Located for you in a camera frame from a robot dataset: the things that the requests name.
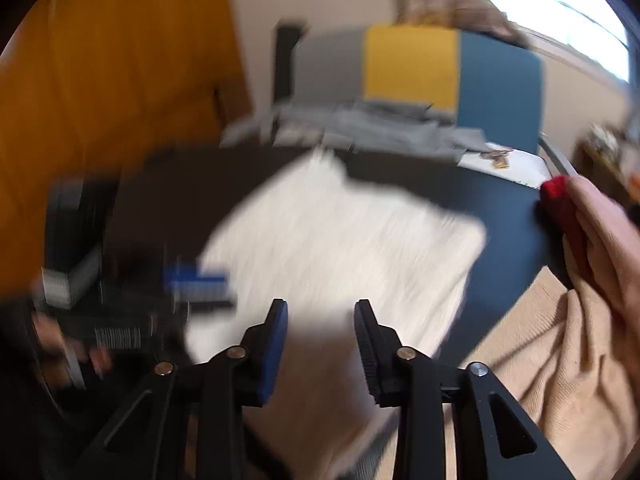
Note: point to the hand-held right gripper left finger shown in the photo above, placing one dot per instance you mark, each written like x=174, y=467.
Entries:
x=274, y=350

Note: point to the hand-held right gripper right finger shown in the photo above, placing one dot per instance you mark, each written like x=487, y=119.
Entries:
x=367, y=350

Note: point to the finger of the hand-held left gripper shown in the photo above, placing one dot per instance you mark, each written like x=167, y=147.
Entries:
x=210, y=301
x=200, y=276

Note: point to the white knit sweater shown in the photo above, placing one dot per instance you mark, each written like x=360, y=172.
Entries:
x=325, y=240

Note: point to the person's left hand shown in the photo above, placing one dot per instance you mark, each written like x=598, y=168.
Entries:
x=65, y=360

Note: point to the beige knit sweater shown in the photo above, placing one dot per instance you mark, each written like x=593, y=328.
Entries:
x=560, y=385

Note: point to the orange wooden wardrobe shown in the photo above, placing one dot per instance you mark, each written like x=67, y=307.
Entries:
x=125, y=85

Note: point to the grey garment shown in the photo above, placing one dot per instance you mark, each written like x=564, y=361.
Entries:
x=375, y=130

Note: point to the black panel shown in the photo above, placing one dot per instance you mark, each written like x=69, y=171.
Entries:
x=287, y=60

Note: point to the white printed pillow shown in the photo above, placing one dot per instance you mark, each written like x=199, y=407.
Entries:
x=520, y=167

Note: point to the red garment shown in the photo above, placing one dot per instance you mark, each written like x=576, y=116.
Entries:
x=560, y=200

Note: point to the pink garment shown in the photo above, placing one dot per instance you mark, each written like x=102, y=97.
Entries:
x=610, y=250

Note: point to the grey yellow blue armchair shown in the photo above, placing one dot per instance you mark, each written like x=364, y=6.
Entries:
x=410, y=65

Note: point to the wooden desk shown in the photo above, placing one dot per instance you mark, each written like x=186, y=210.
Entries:
x=610, y=160

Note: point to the barred window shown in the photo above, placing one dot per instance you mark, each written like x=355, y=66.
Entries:
x=560, y=10

